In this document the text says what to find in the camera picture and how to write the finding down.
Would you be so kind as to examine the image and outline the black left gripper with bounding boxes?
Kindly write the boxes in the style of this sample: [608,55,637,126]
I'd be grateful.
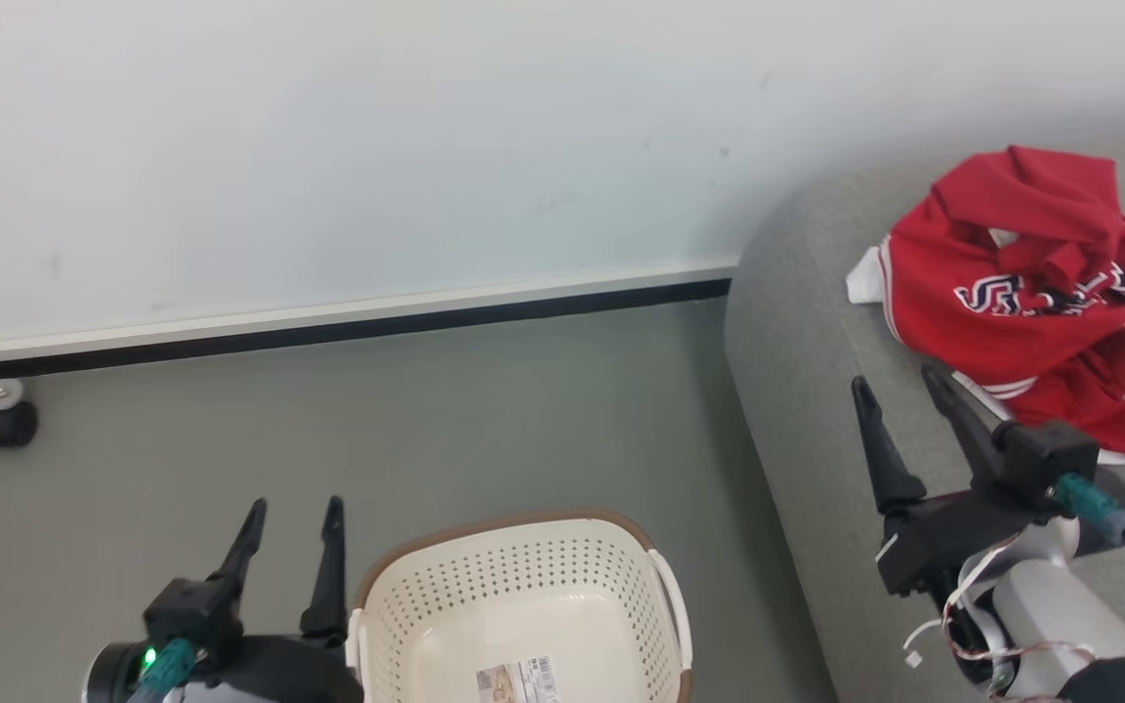
[211,495,365,703]

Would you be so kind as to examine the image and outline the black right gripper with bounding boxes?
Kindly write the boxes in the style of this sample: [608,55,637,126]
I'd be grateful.
[850,362,1063,600]

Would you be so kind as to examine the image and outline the red sports jersey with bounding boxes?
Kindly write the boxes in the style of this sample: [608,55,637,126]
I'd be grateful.
[845,145,1125,466]

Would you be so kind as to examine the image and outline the beige perforated laundry basket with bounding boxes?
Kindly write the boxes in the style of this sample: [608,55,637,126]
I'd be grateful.
[345,508,696,703]

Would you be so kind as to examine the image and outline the grey fabric sofa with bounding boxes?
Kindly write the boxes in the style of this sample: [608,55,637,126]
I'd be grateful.
[724,125,1125,703]

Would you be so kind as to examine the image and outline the paper sticker with barcode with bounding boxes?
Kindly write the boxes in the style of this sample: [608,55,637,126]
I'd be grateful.
[474,655,563,703]

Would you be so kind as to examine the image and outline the black caster wheel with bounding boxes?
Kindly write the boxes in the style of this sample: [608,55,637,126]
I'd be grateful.
[0,399,40,451]

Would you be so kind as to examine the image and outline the white wire with connector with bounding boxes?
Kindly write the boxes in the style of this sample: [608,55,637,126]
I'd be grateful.
[902,532,1024,671]

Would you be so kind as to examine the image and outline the teal left cable plug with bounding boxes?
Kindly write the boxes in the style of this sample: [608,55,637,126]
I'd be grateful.
[126,639,198,703]

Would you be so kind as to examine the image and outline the teal cable plug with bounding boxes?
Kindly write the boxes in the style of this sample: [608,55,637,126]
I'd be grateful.
[126,639,198,703]
[1055,473,1125,549]

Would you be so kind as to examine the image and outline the teal right cable plug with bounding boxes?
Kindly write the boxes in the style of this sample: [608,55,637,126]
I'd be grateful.
[1055,473,1125,549]

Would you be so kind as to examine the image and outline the red white twisted wires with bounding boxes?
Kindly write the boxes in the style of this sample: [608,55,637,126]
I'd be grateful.
[941,586,1103,703]

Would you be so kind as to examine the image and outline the white black wall baseboard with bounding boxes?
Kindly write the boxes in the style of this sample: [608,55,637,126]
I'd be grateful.
[0,262,737,382]

